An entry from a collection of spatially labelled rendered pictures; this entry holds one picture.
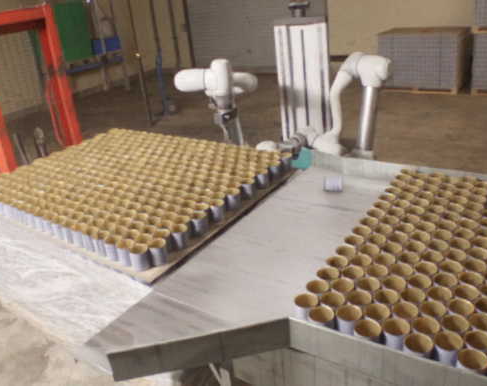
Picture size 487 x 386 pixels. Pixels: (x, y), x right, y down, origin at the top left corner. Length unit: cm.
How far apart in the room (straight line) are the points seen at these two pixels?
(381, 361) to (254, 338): 33
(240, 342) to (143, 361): 26
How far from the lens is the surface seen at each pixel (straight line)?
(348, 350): 121
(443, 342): 127
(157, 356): 125
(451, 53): 849
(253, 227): 186
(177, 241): 174
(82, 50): 1099
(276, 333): 126
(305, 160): 314
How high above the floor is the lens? 196
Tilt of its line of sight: 24 degrees down
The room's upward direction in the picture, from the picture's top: 8 degrees counter-clockwise
